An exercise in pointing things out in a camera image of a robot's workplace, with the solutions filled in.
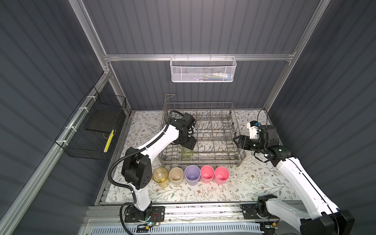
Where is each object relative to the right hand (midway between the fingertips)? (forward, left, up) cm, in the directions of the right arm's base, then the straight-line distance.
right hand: (240, 140), depth 78 cm
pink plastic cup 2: (-12, +9, -18) cm, 23 cm away
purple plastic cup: (-12, +26, -14) cm, 32 cm away
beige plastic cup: (-13, +35, -16) cm, 41 cm away
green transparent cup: (-2, +29, -10) cm, 31 cm away
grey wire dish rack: (+14, +8, -20) cm, 25 cm away
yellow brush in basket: (-5, +65, +9) cm, 66 cm away
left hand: (+2, +28, -7) cm, 29 cm away
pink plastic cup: (-11, +17, -19) cm, 28 cm away
